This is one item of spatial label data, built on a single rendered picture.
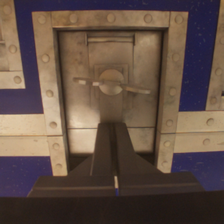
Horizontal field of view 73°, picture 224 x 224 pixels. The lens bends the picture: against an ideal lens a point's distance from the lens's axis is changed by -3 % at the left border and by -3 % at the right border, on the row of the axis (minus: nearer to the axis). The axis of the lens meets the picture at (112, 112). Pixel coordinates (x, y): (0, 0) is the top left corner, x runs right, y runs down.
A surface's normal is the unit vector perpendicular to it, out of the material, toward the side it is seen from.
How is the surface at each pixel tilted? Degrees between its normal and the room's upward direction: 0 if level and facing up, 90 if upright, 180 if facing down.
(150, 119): 90
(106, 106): 90
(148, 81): 90
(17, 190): 90
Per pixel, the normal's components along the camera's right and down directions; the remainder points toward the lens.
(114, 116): 0.03, 0.29
